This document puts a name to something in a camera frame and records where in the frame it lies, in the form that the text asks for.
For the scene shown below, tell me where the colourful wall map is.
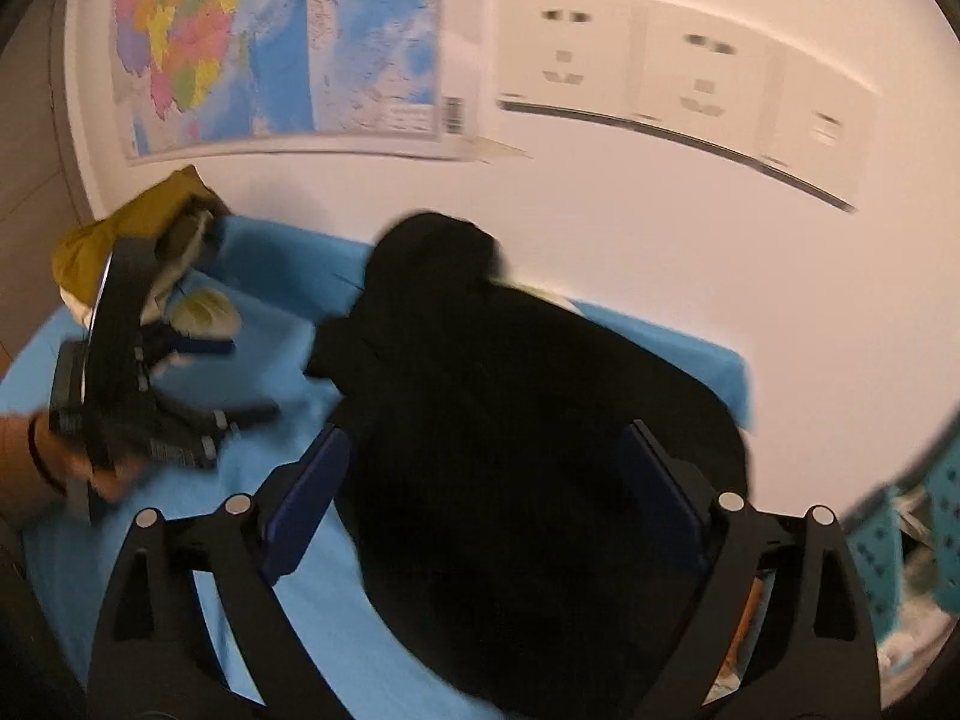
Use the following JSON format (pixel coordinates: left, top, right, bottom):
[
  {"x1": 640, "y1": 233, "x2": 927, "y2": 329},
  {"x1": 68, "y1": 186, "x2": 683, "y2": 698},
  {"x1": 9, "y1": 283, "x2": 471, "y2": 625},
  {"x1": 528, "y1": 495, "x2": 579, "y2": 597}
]
[{"x1": 110, "y1": 0, "x2": 483, "y2": 161}]

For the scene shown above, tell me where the mustard yellow pillow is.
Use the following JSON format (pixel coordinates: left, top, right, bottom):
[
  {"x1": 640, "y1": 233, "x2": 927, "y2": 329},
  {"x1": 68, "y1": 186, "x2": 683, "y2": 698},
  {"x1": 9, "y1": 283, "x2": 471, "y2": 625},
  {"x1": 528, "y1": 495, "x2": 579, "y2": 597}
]
[{"x1": 50, "y1": 164, "x2": 229, "y2": 305}]

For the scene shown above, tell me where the blue floral bed sheet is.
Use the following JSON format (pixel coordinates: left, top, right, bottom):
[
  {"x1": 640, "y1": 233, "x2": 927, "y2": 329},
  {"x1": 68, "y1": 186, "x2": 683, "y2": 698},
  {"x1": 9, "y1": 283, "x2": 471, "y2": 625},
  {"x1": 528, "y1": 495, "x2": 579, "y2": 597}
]
[{"x1": 2, "y1": 218, "x2": 748, "y2": 718}]

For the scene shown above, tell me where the person's left hand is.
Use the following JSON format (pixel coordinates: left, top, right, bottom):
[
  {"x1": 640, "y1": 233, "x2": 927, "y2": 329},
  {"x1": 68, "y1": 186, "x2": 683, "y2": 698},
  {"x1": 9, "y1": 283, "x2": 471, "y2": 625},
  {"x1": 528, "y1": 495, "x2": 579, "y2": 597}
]
[{"x1": 2, "y1": 411, "x2": 146, "y2": 530}]

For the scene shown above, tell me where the black large garment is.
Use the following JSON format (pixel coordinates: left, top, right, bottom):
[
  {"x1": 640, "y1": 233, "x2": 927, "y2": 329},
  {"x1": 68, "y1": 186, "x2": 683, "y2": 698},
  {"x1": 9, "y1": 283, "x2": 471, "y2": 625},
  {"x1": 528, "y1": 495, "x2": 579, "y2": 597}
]
[{"x1": 306, "y1": 211, "x2": 748, "y2": 718}]

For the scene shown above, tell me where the white wall socket panel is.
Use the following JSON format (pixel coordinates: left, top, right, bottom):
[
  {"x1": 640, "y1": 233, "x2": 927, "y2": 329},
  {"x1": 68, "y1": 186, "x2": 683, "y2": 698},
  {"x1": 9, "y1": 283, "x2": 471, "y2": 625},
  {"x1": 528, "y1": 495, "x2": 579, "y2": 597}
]
[{"x1": 496, "y1": 0, "x2": 878, "y2": 210}]

